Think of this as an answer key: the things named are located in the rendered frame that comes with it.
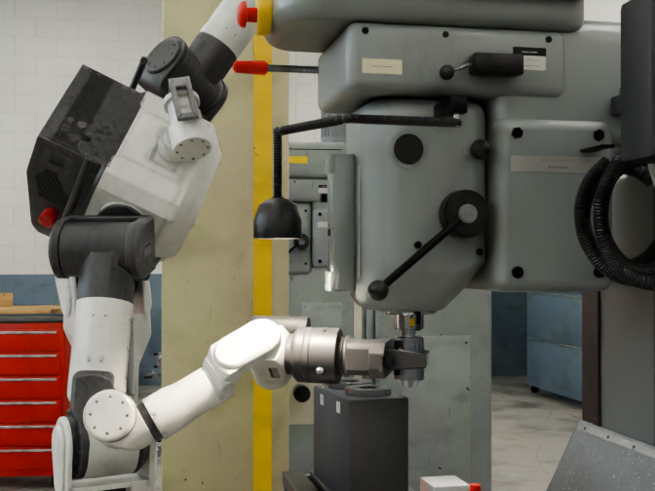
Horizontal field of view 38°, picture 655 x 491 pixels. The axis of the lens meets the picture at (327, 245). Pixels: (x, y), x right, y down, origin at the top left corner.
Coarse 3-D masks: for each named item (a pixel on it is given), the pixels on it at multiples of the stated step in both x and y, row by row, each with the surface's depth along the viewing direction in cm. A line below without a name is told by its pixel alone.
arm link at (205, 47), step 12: (204, 36) 182; (192, 48) 183; (204, 48) 182; (216, 48) 182; (228, 48) 183; (192, 60) 179; (204, 60) 181; (216, 60) 182; (228, 60) 184; (180, 72) 177; (192, 72) 179; (204, 72) 181; (216, 72) 183; (192, 84) 180; (204, 84) 181; (216, 84) 184; (204, 96) 182; (216, 96) 184; (204, 108) 184
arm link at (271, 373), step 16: (272, 320) 155; (288, 320) 155; (304, 320) 154; (288, 336) 151; (304, 336) 149; (288, 352) 149; (304, 352) 148; (256, 368) 151; (272, 368) 150; (288, 368) 150; (304, 368) 148; (272, 384) 155
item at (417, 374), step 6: (396, 348) 148; (402, 348) 147; (408, 348) 146; (414, 348) 147; (420, 348) 147; (396, 372) 148; (402, 372) 147; (408, 372) 146; (414, 372) 147; (420, 372) 147; (396, 378) 148; (402, 378) 147; (408, 378) 146; (414, 378) 146; (420, 378) 147
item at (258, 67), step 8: (240, 64) 153; (248, 64) 153; (256, 64) 153; (264, 64) 154; (272, 64) 155; (240, 72) 154; (248, 72) 154; (256, 72) 154; (264, 72) 154; (288, 72) 156; (296, 72) 156; (304, 72) 156; (312, 72) 156
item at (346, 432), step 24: (336, 384) 190; (360, 384) 189; (336, 408) 183; (360, 408) 177; (384, 408) 179; (336, 432) 183; (360, 432) 177; (384, 432) 178; (336, 456) 183; (360, 456) 177; (384, 456) 178; (336, 480) 183; (360, 480) 177; (384, 480) 178
